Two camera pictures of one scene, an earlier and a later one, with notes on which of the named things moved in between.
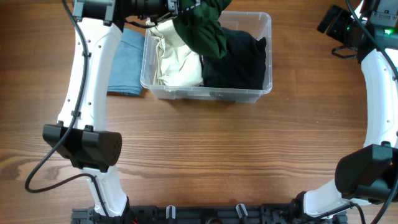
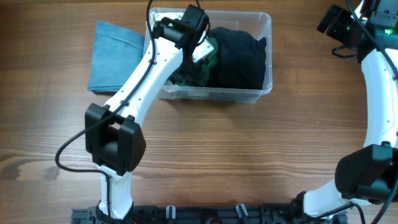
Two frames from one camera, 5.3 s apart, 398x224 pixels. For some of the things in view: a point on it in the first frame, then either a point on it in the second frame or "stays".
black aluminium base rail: (245, 214) stays
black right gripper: (342, 17) stays
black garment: (243, 66) stays
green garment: (200, 25) → (203, 79)
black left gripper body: (156, 8) → (189, 69)
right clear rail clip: (241, 210) stays
